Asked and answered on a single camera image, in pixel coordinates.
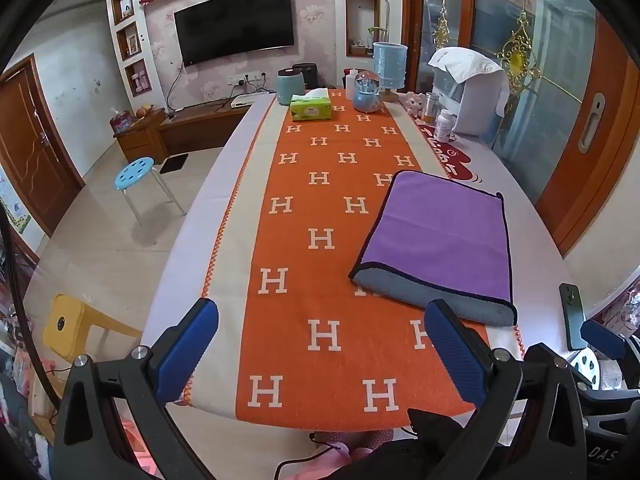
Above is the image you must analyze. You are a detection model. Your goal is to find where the water dispenser with white cover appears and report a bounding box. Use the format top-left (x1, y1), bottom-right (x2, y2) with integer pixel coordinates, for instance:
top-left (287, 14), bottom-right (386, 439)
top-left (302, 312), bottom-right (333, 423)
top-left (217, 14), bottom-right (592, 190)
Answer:
top-left (427, 47), bottom-right (511, 137)

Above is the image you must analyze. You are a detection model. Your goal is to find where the small gold hanging ornament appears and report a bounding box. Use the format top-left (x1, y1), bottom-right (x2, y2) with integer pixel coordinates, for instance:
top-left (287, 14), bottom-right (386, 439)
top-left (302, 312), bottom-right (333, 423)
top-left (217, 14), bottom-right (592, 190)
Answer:
top-left (432, 7), bottom-right (452, 53)

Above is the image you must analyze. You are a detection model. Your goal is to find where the white pill bottle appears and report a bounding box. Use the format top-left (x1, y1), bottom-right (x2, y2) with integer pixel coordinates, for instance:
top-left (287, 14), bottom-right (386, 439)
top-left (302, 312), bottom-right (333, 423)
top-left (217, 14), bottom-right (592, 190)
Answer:
top-left (433, 109), bottom-right (457, 144)

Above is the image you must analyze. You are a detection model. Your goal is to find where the yellow plastic stool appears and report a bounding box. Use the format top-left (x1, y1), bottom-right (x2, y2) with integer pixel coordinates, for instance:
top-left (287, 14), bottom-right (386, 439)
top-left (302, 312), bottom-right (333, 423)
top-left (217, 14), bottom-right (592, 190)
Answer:
top-left (42, 293), bottom-right (144, 362)

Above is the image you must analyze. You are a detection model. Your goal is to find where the orange framed glass sliding door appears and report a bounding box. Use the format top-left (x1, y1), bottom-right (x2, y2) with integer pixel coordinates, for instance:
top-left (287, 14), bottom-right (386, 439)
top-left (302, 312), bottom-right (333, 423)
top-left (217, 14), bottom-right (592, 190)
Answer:
top-left (407, 0), bottom-right (640, 257)

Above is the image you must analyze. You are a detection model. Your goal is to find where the white tablecloth with red print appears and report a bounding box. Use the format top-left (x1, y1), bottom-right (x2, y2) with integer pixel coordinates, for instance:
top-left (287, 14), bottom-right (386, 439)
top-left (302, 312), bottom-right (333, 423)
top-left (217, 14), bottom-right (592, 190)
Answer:
top-left (142, 87), bottom-right (593, 434)

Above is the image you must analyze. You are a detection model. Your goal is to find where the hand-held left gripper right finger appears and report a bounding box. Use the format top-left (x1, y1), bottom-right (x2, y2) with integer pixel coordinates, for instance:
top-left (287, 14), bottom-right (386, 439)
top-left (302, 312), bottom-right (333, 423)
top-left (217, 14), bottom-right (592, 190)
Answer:
top-left (424, 298), bottom-right (588, 480)

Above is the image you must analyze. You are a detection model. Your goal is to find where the wooden television cabinet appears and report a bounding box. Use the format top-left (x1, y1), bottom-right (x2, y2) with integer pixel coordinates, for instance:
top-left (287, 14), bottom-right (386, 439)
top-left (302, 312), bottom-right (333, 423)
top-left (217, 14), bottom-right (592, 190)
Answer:
top-left (112, 100), bottom-right (256, 164)

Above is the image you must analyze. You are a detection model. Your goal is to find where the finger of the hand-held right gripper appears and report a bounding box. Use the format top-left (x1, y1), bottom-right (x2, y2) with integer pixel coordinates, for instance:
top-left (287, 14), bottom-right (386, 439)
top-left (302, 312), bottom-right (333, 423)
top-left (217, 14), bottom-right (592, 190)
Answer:
top-left (581, 320), bottom-right (627, 358)

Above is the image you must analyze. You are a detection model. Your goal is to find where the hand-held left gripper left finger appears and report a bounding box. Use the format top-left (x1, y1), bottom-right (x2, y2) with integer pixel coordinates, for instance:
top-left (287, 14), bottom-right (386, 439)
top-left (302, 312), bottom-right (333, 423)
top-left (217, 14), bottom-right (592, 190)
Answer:
top-left (52, 298), bottom-right (221, 480)

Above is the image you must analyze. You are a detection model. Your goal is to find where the purple towel with grey underside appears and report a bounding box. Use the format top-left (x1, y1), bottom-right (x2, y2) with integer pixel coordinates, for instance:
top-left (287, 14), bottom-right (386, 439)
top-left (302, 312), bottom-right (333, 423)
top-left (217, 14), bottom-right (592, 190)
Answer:
top-left (348, 170), bottom-right (518, 327)

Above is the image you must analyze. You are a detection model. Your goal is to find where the pink and white figurine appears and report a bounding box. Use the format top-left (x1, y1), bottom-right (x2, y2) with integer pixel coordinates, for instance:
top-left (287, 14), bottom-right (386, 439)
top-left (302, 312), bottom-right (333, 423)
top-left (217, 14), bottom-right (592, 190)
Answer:
top-left (402, 91), bottom-right (426, 121)

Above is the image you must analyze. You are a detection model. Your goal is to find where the white recessed wall niche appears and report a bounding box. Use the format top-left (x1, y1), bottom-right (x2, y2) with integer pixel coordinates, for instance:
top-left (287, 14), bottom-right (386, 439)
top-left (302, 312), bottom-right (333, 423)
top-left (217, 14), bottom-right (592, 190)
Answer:
top-left (344, 0), bottom-right (382, 59)

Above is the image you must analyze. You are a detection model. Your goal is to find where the green tissue box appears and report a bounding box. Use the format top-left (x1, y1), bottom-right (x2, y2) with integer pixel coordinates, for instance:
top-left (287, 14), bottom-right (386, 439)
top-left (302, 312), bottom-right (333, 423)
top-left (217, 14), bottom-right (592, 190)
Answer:
top-left (290, 89), bottom-right (334, 122)

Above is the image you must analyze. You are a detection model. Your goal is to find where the brown wooden door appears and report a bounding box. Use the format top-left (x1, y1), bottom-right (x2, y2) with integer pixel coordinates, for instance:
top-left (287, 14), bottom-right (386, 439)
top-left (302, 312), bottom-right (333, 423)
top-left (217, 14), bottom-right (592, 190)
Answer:
top-left (0, 55), bottom-right (86, 237)

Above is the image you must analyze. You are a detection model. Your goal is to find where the blue snow globe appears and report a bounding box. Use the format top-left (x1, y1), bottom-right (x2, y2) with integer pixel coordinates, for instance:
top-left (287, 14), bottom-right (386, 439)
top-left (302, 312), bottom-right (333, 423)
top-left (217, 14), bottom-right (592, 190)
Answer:
top-left (352, 71), bottom-right (386, 113)

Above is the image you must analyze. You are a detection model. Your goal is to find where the white wall niche shelving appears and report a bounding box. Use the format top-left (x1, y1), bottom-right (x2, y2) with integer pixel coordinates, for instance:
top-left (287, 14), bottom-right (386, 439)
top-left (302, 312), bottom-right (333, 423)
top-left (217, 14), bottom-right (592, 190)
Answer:
top-left (104, 0), bottom-right (167, 112)

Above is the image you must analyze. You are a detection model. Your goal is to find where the silver sliding door handle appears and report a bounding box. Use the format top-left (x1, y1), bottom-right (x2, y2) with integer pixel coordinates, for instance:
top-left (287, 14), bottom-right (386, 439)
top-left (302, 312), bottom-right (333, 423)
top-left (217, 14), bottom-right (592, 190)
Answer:
top-left (578, 92), bottom-right (606, 154)

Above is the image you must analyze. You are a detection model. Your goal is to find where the orange patterned table runner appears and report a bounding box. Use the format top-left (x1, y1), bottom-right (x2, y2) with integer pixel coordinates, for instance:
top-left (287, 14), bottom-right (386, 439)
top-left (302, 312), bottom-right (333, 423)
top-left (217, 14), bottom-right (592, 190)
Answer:
top-left (200, 88), bottom-right (526, 433)

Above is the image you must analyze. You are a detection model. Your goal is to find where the blue round plastic stool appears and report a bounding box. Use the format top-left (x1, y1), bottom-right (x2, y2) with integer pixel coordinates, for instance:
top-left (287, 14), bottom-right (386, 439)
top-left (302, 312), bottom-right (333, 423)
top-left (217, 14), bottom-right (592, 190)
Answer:
top-left (114, 156), bottom-right (187, 226)

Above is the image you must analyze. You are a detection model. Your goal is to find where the dark green smartphone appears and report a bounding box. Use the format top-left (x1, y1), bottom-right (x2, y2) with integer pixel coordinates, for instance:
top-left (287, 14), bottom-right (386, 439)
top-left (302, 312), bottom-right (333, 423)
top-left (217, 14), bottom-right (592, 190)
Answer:
top-left (559, 283), bottom-right (587, 351)

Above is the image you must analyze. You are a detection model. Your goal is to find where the black cable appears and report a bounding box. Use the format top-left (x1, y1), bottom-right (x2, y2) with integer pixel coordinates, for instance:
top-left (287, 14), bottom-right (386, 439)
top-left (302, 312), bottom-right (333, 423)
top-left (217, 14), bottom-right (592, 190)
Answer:
top-left (272, 432), bottom-right (351, 480)

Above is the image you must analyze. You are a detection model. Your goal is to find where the black wall television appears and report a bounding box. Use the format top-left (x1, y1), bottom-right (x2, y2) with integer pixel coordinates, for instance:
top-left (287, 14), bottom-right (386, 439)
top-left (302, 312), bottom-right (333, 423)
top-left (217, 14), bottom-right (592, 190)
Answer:
top-left (173, 0), bottom-right (296, 68)

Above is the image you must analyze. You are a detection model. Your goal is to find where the teal lidded canister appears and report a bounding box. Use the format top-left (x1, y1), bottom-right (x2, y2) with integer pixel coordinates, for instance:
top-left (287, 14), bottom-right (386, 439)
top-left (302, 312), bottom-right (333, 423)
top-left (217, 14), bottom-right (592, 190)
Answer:
top-left (277, 68), bottom-right (307, 107)

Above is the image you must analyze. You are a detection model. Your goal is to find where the black tabletop appliance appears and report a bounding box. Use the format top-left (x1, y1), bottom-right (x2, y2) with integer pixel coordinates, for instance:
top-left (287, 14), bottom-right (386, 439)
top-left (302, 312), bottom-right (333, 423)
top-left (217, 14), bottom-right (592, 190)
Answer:
top-left (292, 62), bottom-right (321, 90)

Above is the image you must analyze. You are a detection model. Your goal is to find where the white set-top box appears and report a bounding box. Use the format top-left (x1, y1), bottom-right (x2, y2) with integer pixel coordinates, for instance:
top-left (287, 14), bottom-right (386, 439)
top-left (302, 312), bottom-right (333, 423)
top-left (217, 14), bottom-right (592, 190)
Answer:
top-left (228, 91), bottom-right (274, 110)

